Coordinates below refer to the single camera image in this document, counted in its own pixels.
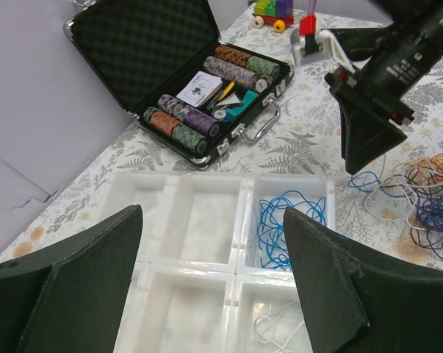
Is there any black handheld microphone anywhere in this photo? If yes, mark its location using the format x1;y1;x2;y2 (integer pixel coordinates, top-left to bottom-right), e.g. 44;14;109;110
290;29;303;48

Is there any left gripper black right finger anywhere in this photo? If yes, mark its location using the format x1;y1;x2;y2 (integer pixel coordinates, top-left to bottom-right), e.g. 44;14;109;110
284;208;443;352

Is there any colourful toy block train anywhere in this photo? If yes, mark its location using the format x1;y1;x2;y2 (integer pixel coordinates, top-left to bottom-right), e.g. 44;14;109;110
252;0;295;33

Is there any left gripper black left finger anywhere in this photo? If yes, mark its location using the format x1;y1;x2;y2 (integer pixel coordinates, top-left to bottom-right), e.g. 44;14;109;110
0;205;143;352

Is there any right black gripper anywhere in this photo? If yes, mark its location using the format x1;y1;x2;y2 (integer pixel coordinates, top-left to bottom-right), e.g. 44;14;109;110
325;1;443;175

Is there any white thin wire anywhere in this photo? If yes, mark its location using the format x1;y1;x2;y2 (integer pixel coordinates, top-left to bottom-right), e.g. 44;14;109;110
252;300;306;353

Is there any orange thin wire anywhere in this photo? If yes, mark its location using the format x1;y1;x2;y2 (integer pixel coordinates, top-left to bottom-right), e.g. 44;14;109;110
415;146;443;188

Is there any black poker chip case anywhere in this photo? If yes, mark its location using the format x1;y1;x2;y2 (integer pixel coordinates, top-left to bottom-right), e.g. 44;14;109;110
64;0;295;169

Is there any blue thin wire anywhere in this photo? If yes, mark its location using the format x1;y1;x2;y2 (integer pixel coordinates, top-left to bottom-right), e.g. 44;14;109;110
257;190;328;271
347;171;382;194

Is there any floral patterned table mat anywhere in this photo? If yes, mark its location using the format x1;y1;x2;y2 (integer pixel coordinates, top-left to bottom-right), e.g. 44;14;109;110
0;31;443;269

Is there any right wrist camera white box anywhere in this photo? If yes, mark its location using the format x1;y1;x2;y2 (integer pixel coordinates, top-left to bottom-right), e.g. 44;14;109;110
292;29;356;74

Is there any white plastic compartment tray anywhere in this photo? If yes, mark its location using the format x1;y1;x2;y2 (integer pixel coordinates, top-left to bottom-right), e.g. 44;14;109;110
100;172;335;352

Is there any purple thin wire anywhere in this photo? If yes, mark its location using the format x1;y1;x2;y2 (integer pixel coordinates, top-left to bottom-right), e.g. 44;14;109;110
408;183;443;260

